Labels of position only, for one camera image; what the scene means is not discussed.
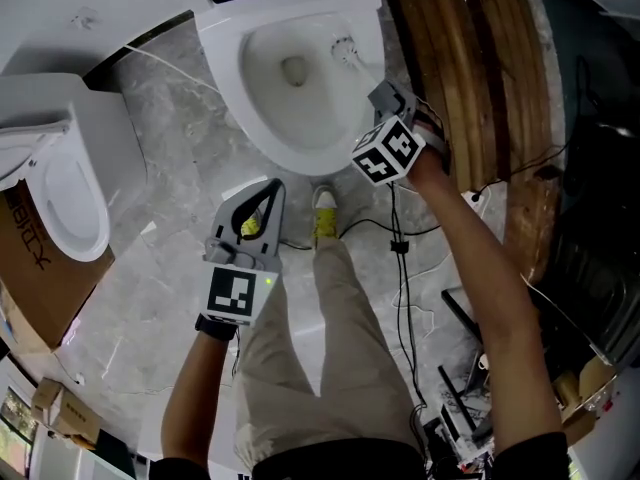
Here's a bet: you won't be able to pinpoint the white toilet brush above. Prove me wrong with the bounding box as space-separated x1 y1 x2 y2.
327 34 386 89

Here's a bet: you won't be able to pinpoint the black shelf rack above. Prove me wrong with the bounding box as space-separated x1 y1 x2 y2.
438 287 501 449

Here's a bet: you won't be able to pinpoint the black floor cable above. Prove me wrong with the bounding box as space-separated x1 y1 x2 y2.
278 216 442 253

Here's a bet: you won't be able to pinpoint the large printed cardboard box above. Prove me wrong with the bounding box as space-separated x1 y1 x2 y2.
0 177 117 354

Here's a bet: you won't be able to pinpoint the white power strip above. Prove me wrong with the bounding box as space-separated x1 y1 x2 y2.
462 189 495 217

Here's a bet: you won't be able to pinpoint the thin white cable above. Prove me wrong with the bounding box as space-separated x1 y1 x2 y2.
123 42 221 95

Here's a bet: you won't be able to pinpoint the small cardboard box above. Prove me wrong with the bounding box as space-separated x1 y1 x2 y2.
29 376 65 427
52 396 104 450

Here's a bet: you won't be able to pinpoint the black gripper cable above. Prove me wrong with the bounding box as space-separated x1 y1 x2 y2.
385 182 429 422

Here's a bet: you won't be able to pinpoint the plain white toilet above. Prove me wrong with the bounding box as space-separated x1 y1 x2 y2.
0 72 149 264

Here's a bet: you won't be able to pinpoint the white floor cable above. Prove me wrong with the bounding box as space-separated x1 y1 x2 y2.
392 190 496 342

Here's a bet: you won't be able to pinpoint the person's right hand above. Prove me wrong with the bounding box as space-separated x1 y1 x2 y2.
413 97 451 174

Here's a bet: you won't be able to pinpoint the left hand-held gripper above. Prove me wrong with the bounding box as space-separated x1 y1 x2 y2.
201 177 288 327

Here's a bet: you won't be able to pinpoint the beige trousers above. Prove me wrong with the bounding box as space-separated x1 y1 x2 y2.
233 235 426 469

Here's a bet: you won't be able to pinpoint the thin black cable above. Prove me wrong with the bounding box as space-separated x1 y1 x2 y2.
469 142 569 202

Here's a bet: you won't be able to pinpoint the person's left forearm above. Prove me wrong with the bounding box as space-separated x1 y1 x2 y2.
159 335 236 469

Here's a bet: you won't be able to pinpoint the white toilet with black strip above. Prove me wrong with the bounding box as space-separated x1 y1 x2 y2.
157 0 389 177

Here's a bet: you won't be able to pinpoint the person's right yellow shoe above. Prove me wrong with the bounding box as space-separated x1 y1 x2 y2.
311 184 339 242

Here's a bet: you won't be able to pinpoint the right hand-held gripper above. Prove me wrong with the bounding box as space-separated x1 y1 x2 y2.
349 79 428 188

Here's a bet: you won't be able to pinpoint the black wristwatch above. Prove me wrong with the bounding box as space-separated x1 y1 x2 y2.
193 312 239 343

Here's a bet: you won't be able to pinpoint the person's right forearm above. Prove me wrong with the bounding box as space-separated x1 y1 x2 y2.
405 145 571 452

